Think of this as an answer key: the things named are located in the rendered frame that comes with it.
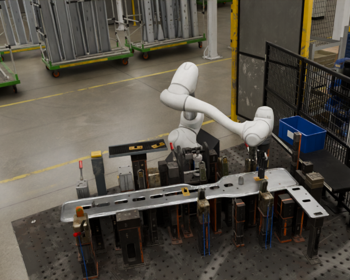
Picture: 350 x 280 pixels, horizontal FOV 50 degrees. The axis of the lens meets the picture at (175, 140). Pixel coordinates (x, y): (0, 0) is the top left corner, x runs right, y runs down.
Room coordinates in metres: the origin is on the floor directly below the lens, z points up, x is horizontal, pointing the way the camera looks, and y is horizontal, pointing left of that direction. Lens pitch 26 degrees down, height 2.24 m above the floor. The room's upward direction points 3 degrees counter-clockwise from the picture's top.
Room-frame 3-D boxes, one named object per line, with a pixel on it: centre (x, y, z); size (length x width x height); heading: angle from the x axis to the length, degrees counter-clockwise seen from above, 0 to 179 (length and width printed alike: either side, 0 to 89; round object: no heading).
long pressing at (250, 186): (1.84, -0.03, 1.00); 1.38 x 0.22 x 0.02; 100
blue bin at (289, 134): (2.35, -0.87, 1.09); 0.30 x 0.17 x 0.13; 19
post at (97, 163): (2.10, 0.50, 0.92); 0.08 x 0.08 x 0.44; 10
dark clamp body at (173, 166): (2.04, 0.02, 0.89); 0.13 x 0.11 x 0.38; 10
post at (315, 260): (1.59, -0.72, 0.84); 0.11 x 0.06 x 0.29; 10
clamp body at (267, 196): (1.72, -0.48, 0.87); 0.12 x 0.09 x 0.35; 10
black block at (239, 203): (1.73, -0.34, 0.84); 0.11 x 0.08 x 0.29; 10
